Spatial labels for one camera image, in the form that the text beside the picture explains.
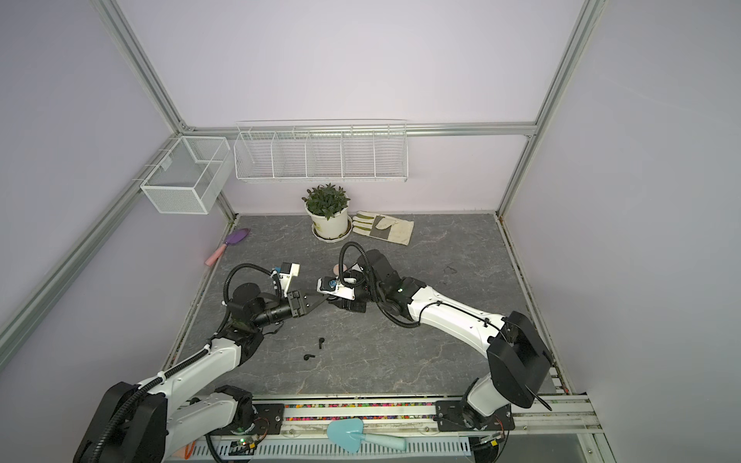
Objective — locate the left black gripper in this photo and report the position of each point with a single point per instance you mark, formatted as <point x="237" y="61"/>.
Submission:
<point x="292" y="296"/>

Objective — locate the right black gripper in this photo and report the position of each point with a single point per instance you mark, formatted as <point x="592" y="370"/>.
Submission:
<point x="350" y="305"/>

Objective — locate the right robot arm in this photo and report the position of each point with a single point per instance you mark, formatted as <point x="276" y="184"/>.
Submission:
<point x="517" y="357"/>

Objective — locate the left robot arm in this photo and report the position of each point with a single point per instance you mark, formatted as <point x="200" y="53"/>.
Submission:
<point x="149" y="420"/>

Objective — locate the beige gardening glove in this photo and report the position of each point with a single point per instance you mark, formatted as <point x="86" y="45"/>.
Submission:
<point x="383" y="227"/>

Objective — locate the potted green plant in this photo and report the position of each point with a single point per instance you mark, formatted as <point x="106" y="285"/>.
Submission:
<point x="328" y="207"/>

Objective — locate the purple pink brush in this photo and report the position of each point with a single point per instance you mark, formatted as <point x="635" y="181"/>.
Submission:
<point x="232" y="239"/>

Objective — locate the teal garden trowel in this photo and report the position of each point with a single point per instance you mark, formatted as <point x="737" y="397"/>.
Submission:
<point x="349" y="435"/>

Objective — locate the white mesh box basket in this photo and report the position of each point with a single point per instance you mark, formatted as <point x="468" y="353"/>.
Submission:
<point x="190" y="176"/>

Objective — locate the red white work glove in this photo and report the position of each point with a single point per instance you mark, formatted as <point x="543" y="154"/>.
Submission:
<point x="188" y="450"/>

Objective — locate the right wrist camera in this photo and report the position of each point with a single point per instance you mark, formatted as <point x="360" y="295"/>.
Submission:
<point x="333" y="287"/>

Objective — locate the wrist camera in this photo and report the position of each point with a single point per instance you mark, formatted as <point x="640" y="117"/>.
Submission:
<point x="284" y="274"/>
<point x="333" y="287"/>

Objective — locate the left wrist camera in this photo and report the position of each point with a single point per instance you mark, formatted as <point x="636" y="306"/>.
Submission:
<point x="284" y="274"/>

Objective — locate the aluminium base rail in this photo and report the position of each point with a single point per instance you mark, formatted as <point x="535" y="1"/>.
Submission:
<point x="427" y="416"/>

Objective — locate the long white wire basket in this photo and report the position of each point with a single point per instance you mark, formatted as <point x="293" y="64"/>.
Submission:
<point x="322" y="150"/>

